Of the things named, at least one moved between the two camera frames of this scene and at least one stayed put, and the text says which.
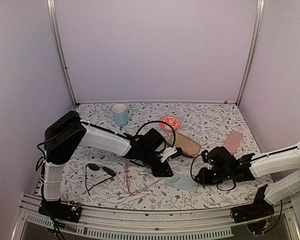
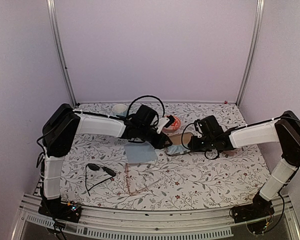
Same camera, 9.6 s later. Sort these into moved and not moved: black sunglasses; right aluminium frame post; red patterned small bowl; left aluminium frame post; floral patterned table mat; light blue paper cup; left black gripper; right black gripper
Moved: left black gripper; right black gripper
Not moved: light blue paper cup; right aluminium frame post; floral patterned table mat; left aluminium frame post; red patterned small bowl; black sunglasses
